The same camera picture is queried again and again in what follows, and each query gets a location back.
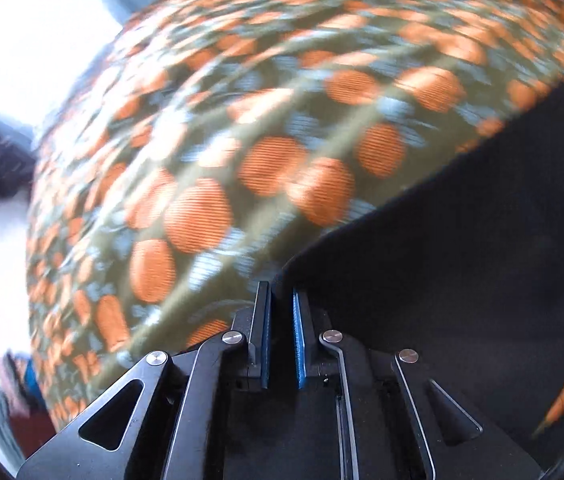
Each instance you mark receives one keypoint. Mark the green orange floral quilt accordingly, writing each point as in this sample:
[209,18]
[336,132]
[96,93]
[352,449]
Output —
[262,110]

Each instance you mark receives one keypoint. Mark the pile of mixed clothes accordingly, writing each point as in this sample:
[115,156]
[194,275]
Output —
[17,385]

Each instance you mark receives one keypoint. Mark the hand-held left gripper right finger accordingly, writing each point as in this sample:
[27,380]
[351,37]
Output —
[301,355]

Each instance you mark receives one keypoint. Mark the bright window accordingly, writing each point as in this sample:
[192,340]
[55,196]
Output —
[27,45]

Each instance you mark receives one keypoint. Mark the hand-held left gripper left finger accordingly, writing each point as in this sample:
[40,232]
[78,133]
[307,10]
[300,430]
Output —
[265,365]

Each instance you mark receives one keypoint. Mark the black pants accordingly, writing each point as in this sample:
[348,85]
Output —
[462,260]

